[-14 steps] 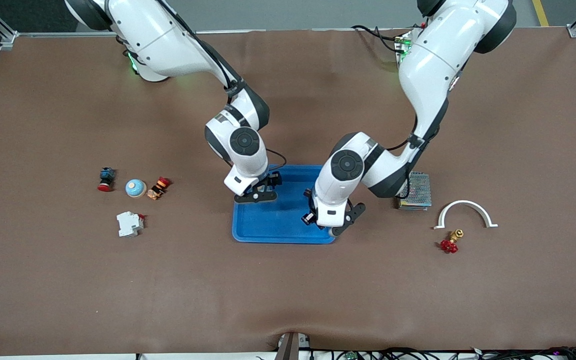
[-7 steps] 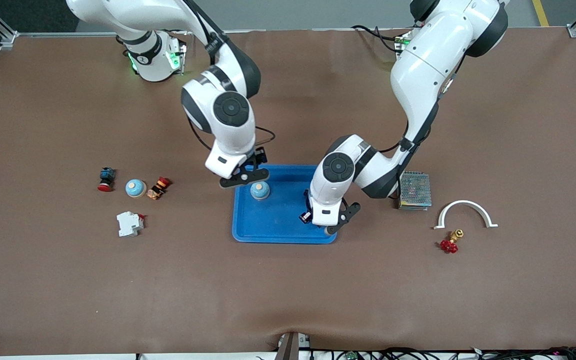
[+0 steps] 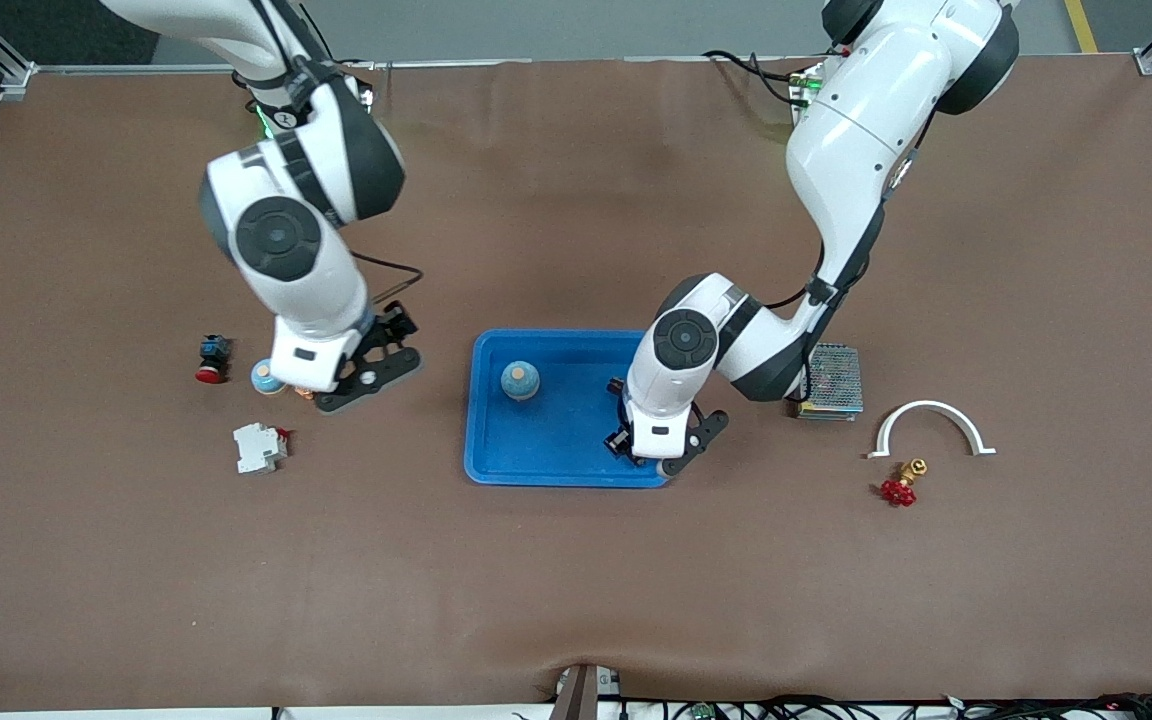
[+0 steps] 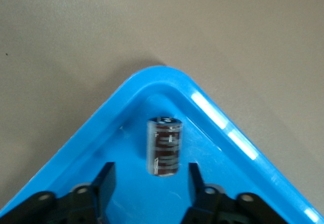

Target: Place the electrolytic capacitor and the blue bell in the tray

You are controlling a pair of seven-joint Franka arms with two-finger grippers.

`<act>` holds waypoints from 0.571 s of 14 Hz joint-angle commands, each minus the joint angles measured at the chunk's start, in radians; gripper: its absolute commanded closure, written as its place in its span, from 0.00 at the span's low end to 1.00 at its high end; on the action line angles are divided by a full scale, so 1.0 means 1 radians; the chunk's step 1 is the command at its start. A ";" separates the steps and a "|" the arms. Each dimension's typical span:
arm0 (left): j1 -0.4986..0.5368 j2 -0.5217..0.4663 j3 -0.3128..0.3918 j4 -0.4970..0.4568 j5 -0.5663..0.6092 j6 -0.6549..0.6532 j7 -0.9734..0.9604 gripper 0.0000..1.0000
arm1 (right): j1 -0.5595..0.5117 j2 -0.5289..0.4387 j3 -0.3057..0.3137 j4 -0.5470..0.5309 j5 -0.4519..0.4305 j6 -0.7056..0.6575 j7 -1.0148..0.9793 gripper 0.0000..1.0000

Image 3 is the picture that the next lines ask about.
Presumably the brass valve red handle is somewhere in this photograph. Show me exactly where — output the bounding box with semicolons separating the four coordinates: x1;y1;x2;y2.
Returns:
880;458;929;508

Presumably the blue plastic tray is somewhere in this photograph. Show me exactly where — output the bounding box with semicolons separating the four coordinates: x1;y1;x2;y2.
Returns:
464;329;675;489

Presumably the white circuit breaker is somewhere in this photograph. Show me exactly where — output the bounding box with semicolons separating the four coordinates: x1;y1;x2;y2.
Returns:
233;422;290;477

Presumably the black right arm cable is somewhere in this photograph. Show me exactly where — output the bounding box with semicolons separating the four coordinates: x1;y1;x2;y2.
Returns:
246;0;425;311

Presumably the black base cable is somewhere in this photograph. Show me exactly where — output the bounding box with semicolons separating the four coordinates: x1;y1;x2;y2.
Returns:
702;48;799;107

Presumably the grey metal camera stand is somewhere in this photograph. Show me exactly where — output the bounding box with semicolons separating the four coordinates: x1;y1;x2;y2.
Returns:
548;664;623;720

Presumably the white semicircular pipe clamp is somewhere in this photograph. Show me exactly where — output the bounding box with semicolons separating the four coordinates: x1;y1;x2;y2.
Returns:
866;400;997;460

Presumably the black cable bundle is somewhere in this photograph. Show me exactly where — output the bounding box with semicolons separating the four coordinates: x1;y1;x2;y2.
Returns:
626;693;1152;720

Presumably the metal mesh power supply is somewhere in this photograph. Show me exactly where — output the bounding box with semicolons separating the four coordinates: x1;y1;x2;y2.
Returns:
798;343;865;422

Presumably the red emergency stop button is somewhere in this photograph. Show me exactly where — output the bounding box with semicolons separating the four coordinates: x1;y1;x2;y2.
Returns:
195;334;233;385

